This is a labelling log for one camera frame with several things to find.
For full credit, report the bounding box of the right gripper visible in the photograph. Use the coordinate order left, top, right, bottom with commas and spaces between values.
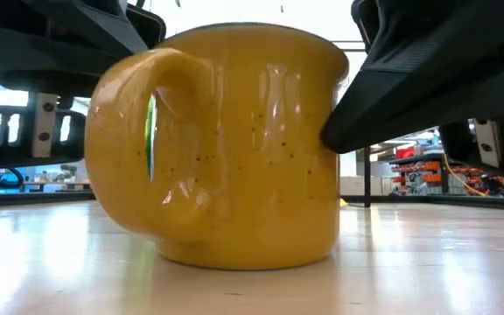
319, 0, 504, 183

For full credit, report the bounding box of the yellow speckled ceramic mug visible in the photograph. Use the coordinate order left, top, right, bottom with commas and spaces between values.
84, 21, 350, 271

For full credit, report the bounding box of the thin yellow cable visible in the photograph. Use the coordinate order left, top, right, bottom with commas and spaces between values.
443, 152, 489, 198

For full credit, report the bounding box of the green cup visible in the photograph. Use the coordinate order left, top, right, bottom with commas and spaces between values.
145, 93, 158, 183

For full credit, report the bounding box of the rack with orange bins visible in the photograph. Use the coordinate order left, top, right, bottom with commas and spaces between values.
389, 148, 498, 197

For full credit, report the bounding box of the black aluminium table frame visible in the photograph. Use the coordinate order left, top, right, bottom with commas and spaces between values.
0, 191, 504, 212

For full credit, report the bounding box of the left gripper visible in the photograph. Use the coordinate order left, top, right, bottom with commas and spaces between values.
0, 0, 168, 170

